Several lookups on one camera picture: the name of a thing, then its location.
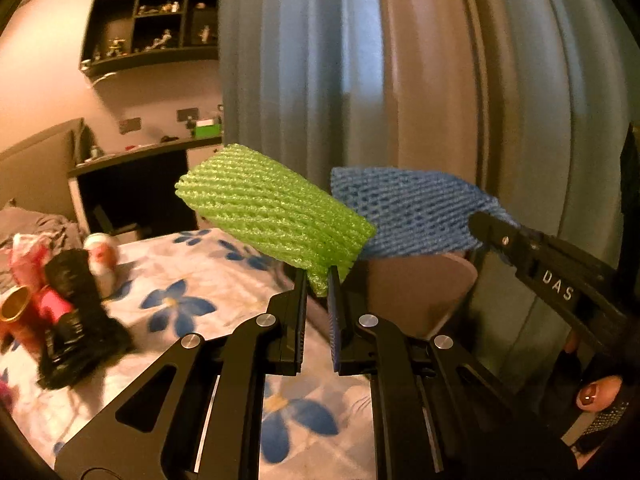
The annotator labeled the person's right hand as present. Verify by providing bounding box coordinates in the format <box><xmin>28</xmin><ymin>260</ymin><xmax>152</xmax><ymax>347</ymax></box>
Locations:
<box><xmin>564</xmin><ymin>335</ymin><xmax>632</xmax><ymax>413</ymax></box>

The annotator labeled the green foam net sleeve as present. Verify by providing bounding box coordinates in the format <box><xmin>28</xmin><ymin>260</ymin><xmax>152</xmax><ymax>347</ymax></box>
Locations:
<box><xmin>174</xmin><ymin>143</ymin><xmax>377</xmax><ymax>297</ymax></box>

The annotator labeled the red and white snack bag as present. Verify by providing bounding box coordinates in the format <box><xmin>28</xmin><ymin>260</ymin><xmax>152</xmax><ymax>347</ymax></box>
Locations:
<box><xmin>7</xmin><ymin>232</ymin><xmax>56</xmax><ymax>291</ymax></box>

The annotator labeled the blue curtain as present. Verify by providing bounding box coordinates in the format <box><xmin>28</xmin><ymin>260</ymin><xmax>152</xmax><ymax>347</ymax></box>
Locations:
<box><xmin>218</xmin><ymin>0</ymin><xmax>637</xmax><ymax>411</ymax></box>

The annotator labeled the brown bin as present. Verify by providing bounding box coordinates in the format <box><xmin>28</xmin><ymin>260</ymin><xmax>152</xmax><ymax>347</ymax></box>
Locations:
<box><xmin>357</xmin><ymin>252</ymin><xmax>478</xmax><ymax>341</ymax></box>

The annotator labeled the padded headboard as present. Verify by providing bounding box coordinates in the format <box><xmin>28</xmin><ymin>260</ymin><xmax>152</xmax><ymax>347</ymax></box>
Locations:
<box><xmin>0</xmin><ymin>117</ymin><xmax>86</xmax><ymax>221</ymax></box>

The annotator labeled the dark desk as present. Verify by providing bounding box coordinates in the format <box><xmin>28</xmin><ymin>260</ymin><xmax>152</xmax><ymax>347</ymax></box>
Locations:
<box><xmin>67</xmin><ymin>135</ymin><xmax>223</xmax><ymax>241</ymax></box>

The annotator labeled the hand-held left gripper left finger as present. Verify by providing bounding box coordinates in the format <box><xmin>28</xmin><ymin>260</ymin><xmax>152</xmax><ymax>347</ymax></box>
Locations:
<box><xmin>54</xmin><ymin>269</ymin><xmax>308</xmax><ymax>480</ymax></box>

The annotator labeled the pink plastic item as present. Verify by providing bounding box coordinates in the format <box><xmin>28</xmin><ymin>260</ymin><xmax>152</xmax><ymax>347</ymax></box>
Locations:
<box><xmin>32</xmin><ymin>285</ymin><xmax>71</xmax><ymax>326</ymax></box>

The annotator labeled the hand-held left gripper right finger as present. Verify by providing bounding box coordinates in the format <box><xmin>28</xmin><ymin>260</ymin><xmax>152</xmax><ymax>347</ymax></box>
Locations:
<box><xmin>327</xmin><ymin>266</ymin><xmax>581</xmax><ymax>480</ymax></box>

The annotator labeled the blue foam net sleeve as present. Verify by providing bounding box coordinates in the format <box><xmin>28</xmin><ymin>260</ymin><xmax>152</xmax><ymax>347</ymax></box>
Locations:
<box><xmin>330</xmin><ymin>165</ymin><xmax>521</xmax><ymax>259</ymax></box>

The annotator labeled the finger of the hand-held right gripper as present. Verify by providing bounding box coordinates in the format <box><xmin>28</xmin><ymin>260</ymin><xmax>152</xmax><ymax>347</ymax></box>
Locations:
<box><xmin>469</xmin><ymin>211</ymin><xmax>628</xmax><ymax>341</ymax></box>
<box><xmin>517</xmin><ymin>227</ymin><xmax>623</xmax><ymax>291</ymax></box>

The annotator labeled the white and orange cup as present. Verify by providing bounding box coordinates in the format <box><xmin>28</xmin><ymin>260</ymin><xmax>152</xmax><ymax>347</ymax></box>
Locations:
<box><xmin>82</xmin><ymin>234</ymin><xmax>121</xmax><ymax>298</ymax></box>

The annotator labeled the dark wall shelf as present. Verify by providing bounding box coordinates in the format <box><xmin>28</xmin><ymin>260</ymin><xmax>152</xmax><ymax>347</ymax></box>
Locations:
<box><xmin>80</xmin><ymin>0</ymin><xmax>223</xmax><ymax>78</ymax></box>

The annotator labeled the red cup with gold rim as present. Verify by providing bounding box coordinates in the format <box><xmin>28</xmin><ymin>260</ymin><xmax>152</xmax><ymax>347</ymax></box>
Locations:
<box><xmin>0</xmin><ymin>285</ymin><xmax>46</xmax><ymax>356</ymax></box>

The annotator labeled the black plastic bag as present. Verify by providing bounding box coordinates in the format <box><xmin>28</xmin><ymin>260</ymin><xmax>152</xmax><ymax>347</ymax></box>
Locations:
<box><xmin>37</xmin><ymin>249</ymin><xmax>133</xmax><ymax>391</ymax></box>

